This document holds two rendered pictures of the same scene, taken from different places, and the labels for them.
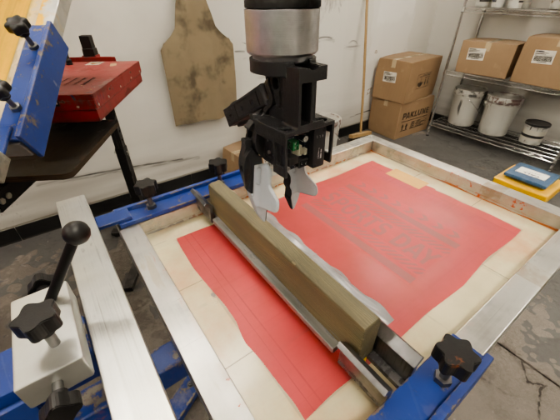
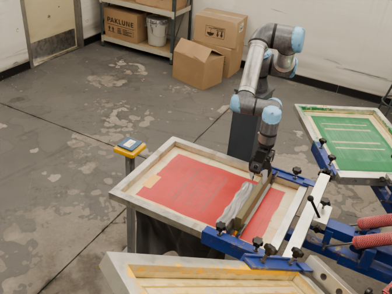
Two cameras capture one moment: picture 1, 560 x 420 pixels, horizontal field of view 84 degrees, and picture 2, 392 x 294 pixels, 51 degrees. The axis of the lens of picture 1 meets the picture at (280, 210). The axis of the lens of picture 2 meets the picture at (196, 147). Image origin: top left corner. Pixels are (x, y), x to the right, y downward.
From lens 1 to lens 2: 196 cm
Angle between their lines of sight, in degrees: 91
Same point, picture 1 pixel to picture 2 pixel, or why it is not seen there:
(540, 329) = (83, 212)
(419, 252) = (210, 176)
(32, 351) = (326, 210)
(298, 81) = not seen: hidden behind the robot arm
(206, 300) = (274, 221)
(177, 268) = (269, 235)
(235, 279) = (260, 217)
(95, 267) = (300, 229)
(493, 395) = not seen: hidden behind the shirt
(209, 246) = (251, 232)
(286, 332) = (268, 200)
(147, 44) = not seen: outside the picture
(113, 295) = (303, 218)
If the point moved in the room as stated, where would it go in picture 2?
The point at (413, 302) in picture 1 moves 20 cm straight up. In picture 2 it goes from (235, 177) to (241, 144)
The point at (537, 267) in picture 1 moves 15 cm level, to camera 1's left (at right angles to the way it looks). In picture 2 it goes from (209, 151) to (223, 166)
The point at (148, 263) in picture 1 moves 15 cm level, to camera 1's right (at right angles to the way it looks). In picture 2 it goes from (280, 234) to (260, 212)
